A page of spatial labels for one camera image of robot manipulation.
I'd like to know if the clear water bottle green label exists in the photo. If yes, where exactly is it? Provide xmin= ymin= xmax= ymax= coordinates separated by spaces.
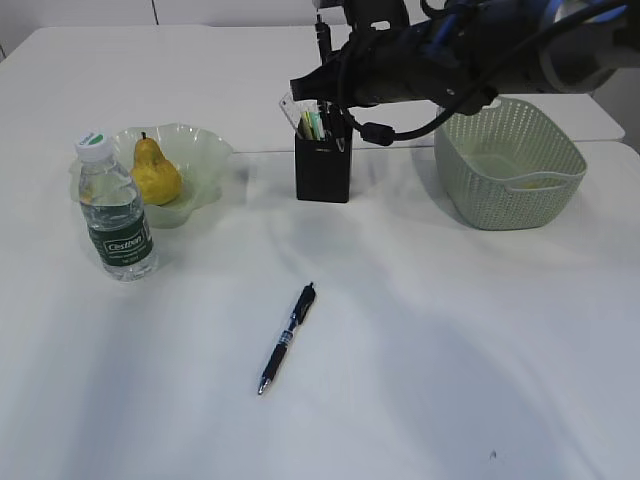
xmin=75 ymin=131 xmax=158 ymax=282

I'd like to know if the blue grey right robot arm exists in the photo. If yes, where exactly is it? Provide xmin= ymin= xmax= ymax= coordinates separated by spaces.
xmin=290 ymin=1 xmax=639 ymax=115

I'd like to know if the yellow white paper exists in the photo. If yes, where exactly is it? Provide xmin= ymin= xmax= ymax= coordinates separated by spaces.
xmin=515 ymin=179 xmax=549 ymax=190

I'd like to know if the black square pen holder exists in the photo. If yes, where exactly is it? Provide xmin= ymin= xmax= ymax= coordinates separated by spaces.
xmin=294 ymin=127 xmax=352 ymax=203

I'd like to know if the yellow utility knife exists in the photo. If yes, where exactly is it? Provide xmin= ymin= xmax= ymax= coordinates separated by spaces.
xmin=300 ymin=112 xmax=314 ymax=140

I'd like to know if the teal utility knife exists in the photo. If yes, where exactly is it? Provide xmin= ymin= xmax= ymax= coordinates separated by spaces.
xmin=307 ymin=111 xmax=325 ymax=141

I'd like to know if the green wavy glass plate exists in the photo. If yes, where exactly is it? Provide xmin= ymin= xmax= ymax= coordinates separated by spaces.
xmin=69 ymin=122 xmax=234 ymax=231

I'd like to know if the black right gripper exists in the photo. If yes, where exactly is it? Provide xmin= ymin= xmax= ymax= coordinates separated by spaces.
xmin=289 ymin=0 xmax=451 ymax=108

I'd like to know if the clear plastic ruler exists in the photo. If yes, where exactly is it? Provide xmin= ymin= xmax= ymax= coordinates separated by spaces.
xmin=278 ymin=92 xmax=303 ymax=138

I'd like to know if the black pen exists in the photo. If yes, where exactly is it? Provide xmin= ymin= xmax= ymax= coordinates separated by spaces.
xmin=324 ymin=102 xmax=345 ymax=152
xmin=257 ymin=282 xmax=316 ymax=396
xmin=314 ymin=13 xmax=332 ymax=64

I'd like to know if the yellow pear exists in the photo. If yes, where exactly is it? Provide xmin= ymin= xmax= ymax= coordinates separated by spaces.
xmin=130 ymin=132 xmax=183 ymax=206

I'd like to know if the green woven plastic basket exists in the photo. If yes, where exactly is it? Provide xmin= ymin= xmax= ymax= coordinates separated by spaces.
xmin=434 ymin=97 xmax=587 ymax=231

